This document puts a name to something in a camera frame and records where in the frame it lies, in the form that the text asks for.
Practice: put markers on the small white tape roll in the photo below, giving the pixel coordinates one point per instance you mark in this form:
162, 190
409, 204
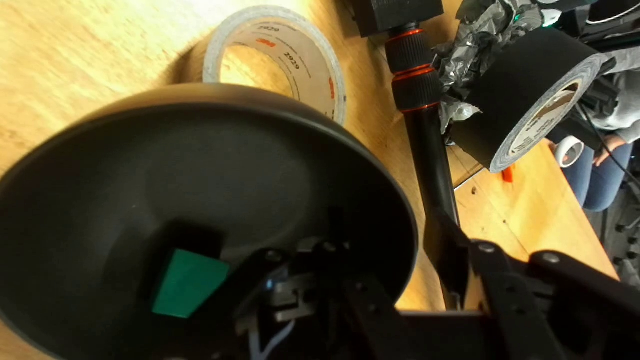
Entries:
564, 150

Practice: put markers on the large white tape roll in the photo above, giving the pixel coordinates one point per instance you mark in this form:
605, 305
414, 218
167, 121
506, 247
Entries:
320, 85

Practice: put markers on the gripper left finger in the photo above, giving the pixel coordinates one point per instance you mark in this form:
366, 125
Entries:
367, 320

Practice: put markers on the small orange piece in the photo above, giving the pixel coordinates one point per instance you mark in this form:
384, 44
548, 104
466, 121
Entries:
507, 174

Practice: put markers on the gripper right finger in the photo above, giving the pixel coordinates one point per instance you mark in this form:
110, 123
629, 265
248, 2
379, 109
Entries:
520, 310

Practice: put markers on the office chair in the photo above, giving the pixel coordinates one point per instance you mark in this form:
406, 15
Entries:
625, 240

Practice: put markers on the black bowl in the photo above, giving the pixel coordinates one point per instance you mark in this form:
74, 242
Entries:
175, 175

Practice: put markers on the green block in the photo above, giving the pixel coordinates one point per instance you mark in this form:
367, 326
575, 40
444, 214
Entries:
187, 285

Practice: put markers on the person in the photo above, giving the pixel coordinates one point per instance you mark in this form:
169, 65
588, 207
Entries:
602, 175

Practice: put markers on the black tape roll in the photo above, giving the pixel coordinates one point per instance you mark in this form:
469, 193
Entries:
515, 85

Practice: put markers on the stand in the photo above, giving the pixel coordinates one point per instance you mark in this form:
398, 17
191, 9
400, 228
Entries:
430, 150

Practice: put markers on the crumpled grey foil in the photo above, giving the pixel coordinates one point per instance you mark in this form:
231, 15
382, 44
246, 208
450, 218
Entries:
465, 55

